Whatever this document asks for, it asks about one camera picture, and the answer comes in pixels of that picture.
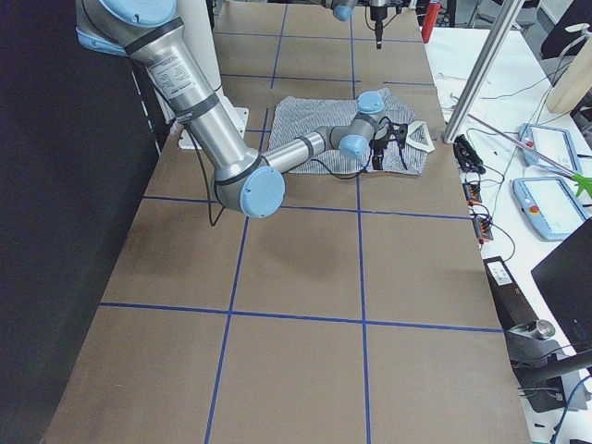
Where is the aluminium frame post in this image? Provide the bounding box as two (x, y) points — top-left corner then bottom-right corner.
(443, 0), (524, 143)

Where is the upper blue teach pendant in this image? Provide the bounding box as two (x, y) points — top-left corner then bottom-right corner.
(519, 123), (582, 173)

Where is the black monitor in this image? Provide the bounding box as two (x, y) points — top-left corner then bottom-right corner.
(531, 220), (592, 352)

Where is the red bottle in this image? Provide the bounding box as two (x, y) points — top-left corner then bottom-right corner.
(421, 0), (441, 43)

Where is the lower blue teach pendant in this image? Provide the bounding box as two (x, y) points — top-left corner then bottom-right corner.
(512, 177), (588, 241)

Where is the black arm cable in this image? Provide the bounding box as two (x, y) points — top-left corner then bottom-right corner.
(196, 138), (371, 228)

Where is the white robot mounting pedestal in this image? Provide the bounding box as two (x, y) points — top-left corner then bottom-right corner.
(177, 0), (249, 138)

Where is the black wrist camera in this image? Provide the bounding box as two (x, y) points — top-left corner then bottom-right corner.
(371, 147), (384, 171)

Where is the black clamp tool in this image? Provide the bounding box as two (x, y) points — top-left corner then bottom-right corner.
(453, 134), (487, 175)

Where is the silver knob stand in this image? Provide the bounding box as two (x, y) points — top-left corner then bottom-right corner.
(504, 328), (591, 413)

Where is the wooden beige board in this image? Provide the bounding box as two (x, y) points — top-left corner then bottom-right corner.
(547, 40), (592, 114)

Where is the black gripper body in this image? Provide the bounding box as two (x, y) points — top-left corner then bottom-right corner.
(376, 122), (408, 148)
(369, 5), (402, 28)

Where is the orange black connector strip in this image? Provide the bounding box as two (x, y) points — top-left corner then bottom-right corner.
(462, 181), (493, 245)

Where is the green tipped grabber stick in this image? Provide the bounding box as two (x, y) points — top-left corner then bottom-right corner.
(467, 114), (591, 197)

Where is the blue white striped polo shirt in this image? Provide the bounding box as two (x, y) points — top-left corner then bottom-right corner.
(264, 89), (435, 178)

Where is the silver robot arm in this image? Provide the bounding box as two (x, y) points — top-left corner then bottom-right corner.
(76, 0), (389, 218)
(313, 0), (405, 50)

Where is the black box with label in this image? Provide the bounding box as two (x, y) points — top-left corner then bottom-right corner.
(483, 256), (538, 330)

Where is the blue teach pendant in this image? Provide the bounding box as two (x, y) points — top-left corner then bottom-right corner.
(519, 123), (582, 173)
(512, 177), (588, 241)

